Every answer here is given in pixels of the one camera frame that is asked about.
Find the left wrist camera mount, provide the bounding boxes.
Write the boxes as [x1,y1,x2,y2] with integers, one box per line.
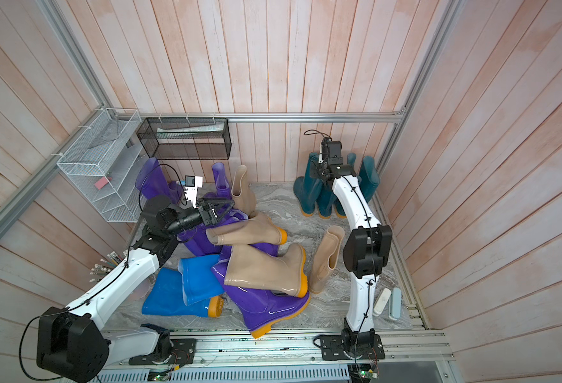
[183,176,204,207]

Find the purple boot back centre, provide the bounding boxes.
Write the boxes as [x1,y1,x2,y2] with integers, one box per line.
[212,162,232,199]

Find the black wire mesh basket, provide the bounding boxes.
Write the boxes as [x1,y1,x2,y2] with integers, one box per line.
[137,116,232,161]

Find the blue boot upper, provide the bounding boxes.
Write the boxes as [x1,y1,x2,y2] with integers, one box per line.
[177,255,224,306]

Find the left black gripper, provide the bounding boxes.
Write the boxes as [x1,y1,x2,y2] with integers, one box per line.
[166,196,236,236]

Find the pink pencil cup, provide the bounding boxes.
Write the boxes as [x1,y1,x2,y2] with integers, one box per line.
[88,251,153,303]

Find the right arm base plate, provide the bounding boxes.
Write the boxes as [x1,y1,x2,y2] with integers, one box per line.
[313,332,386,362]

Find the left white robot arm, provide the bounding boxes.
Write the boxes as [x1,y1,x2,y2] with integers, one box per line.
[36,195,234,382]

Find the white wire mesh shelf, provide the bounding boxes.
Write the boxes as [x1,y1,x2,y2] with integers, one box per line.
[57,108,148,223]

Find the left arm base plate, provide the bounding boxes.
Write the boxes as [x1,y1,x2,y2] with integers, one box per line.
[129,324,196,367]

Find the purple boot under pile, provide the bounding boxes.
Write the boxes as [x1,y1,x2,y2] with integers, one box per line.
[177,209,248,256]

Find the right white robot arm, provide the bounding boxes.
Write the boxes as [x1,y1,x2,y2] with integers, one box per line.
[314,135,393,344]

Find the pink eraser block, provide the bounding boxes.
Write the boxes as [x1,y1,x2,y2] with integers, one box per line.
[94,176,112,190]

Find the purple boot standing left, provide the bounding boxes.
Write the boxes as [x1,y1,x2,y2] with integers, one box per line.
[135,157,183,204]

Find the aluminium frame rail back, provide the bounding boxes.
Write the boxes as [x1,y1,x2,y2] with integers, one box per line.
[139,112,403,124]

